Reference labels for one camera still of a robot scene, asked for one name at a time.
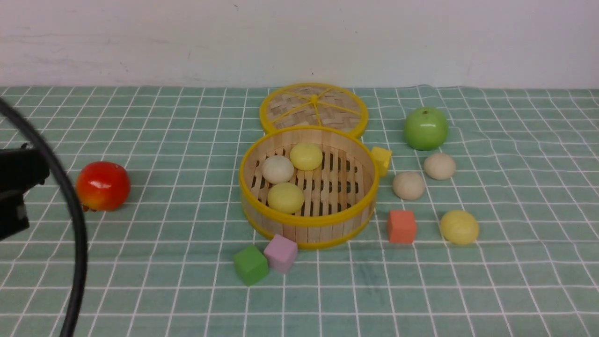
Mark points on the green apple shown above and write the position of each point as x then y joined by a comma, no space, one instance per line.
425,129

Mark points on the orange cube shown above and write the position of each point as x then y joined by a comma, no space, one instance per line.
401,226

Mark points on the green cube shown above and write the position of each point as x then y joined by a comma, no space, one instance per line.
251,265

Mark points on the woven bamboo steamer lid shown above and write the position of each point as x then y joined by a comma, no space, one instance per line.
314,104

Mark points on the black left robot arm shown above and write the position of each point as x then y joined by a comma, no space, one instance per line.
21,169

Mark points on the green checkered tablecloth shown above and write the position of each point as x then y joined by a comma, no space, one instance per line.
162,266

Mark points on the pink cube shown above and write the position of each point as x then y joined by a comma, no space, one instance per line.
281,253

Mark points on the yellow cube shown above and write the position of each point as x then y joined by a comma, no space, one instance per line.
383,158

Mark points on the yellow bun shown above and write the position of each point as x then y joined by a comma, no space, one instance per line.
459,227
306,156
286,198

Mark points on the bamboo steamer tray yellow rim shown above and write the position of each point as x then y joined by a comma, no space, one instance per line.
339,195

